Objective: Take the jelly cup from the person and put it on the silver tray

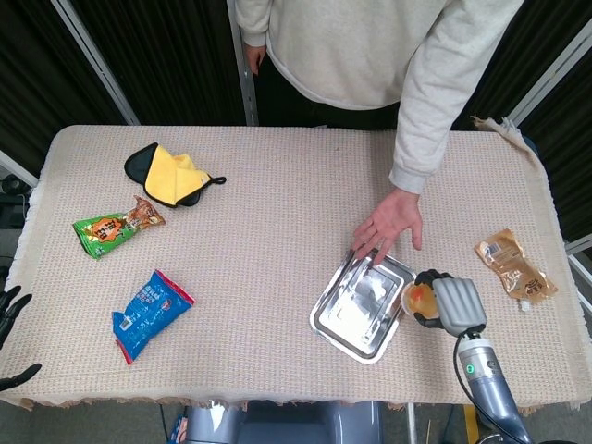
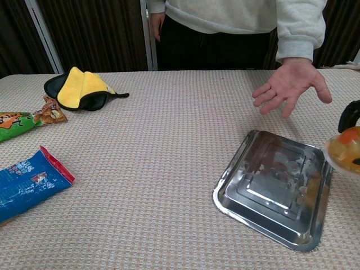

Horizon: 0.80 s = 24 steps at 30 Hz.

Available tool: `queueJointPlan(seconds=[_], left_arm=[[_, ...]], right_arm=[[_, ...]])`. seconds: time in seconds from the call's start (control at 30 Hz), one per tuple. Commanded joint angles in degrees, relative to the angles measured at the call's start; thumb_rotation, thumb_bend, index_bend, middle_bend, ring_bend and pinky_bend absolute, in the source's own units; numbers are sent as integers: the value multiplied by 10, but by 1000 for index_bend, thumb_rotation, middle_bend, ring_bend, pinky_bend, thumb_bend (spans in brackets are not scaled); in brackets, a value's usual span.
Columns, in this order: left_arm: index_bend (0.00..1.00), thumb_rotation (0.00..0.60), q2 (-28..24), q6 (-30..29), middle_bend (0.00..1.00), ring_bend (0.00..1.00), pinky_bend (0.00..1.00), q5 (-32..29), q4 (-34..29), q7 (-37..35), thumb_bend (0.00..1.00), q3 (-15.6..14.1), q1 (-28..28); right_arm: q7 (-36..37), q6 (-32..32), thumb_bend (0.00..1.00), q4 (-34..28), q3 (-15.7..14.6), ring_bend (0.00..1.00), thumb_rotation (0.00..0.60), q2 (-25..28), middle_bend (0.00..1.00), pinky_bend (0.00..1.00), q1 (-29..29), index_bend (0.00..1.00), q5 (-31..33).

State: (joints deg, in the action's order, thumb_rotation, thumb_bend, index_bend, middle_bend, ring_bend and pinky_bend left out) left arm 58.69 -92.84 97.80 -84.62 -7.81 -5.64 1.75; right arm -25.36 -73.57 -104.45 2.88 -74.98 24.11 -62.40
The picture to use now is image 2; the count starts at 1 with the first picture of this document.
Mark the person right hand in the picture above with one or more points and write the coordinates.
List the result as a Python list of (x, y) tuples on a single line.
[(157, 26)]

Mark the robot right five-finger hand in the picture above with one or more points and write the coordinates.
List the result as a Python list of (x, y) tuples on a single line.
[(348, 112)]

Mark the person left hand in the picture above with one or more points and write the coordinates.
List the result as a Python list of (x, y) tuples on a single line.
[(292, 81)]

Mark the orange fruit jelly cup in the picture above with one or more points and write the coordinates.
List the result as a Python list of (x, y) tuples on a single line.
[(344, 153)]

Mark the person right forearm white sleeve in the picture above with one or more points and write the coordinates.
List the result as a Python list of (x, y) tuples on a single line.
[(156, 6)]

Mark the person left forearm white sleeve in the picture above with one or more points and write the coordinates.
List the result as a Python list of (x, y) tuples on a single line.
[(301, 31)]

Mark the rectangular steel tray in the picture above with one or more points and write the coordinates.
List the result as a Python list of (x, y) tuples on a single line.
[(270, 191)]

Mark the person body white sweatshirt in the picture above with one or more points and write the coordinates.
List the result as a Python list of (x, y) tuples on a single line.
[(213, 33)]

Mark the yellow and black cloth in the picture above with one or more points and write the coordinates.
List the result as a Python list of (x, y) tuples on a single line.
[(76, 88)]

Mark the beige woven tablecloth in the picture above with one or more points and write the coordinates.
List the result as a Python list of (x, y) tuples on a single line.
[(146, 168)]

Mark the green snack bag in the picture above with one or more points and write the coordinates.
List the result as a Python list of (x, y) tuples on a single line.
[(17, 123)]

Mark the blue snack bag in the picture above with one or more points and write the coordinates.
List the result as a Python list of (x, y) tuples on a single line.
[(25, 188)]

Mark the upright aluminium frame post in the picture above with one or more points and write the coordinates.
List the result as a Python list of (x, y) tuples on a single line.
[(147, 42)]

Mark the slanted aluminium frame post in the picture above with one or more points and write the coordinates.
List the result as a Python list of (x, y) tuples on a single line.
[(45, 36)]

